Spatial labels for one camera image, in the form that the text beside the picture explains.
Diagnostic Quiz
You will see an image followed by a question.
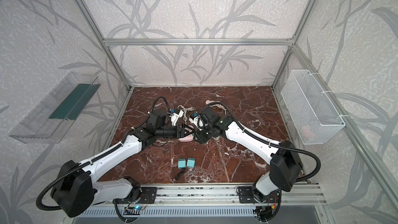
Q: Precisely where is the pink square power strip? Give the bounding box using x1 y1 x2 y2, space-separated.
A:
178 135 194 142

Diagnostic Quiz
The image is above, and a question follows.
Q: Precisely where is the teal plug adapter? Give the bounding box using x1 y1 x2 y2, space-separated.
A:
177 159 187 169
186 158 195 168

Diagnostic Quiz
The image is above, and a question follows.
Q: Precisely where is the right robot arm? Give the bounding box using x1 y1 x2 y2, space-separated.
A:
189 105 321 196

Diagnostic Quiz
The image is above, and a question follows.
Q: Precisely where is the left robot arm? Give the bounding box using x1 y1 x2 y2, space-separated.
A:
36 124 194 217

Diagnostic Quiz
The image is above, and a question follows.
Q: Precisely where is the white power strip cable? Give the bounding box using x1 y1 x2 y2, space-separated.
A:
176 105 196 125

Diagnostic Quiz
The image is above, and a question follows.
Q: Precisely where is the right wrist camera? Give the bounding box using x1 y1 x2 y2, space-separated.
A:
189 113 205 130

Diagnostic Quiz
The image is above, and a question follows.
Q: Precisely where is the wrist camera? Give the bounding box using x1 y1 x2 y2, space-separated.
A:
145 110 177 128
189 113 205 130

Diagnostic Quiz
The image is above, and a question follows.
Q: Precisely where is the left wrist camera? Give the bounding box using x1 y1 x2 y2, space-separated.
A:
145 110 177 128

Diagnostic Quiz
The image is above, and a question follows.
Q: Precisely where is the beige power strip cable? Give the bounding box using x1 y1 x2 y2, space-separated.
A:
205 100 228 112

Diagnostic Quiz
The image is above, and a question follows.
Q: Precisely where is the small black cable on table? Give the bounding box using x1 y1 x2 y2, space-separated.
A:
172 167 189 183

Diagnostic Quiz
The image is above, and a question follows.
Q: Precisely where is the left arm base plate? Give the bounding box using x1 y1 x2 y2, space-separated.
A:
115 187 158 204

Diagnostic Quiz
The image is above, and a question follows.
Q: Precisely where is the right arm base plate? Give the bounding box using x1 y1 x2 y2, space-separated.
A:
236 186 282 205

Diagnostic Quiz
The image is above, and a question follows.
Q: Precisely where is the clear plastic wall shelf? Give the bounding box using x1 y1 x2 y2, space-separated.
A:
9 72 101 144

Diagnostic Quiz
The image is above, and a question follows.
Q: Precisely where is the white wire mesh basket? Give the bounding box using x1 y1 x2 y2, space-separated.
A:
282 69 346 145

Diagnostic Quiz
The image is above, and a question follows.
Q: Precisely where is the aluminium front rail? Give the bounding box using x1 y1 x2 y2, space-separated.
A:
64 183 327 207

